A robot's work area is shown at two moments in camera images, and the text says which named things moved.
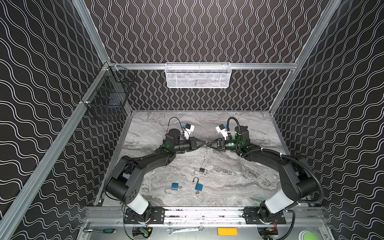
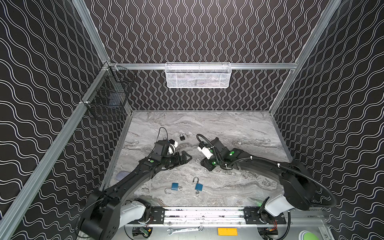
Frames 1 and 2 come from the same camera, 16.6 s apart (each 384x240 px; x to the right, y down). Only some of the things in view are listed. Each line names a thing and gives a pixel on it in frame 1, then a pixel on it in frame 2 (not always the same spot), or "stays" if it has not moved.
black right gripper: (219, 144) -> (208, 162)
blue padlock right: (198, 186) stays
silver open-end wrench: (200, 228) stays
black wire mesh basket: (108, 92) stays
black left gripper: (191, 144) -> (175, 160)
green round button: (306, 235) stays
